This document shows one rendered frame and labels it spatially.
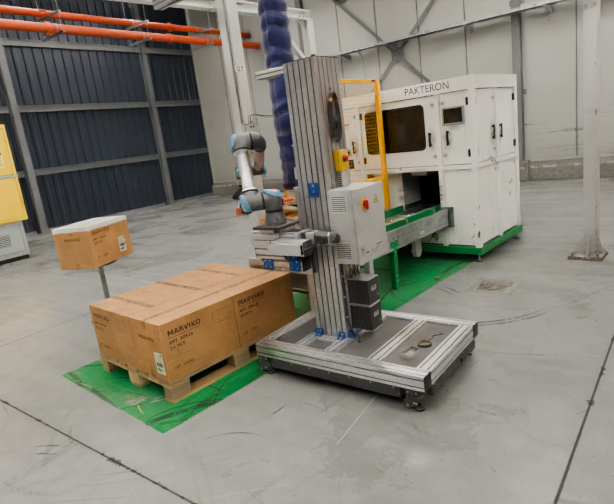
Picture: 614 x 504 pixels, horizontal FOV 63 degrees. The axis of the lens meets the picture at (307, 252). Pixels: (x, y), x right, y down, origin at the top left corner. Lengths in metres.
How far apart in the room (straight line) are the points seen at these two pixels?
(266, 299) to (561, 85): 9.27
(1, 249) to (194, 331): 7.58
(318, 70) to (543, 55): 9.21
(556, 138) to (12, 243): 11.04
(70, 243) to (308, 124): 2.86
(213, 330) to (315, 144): 1.44
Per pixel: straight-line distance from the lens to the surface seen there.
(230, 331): 3.64
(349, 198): 3.03
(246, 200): 3.22
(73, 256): 5.24
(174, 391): 3.47
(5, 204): 10.67
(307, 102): 3.19
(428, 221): 5.39
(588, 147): 5.69
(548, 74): 12.02
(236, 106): 5.25
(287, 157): 4.16
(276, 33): 4.21
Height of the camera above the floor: 1.57
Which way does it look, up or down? 13 degrees down
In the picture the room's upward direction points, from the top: 7 degrees counter-clockwise
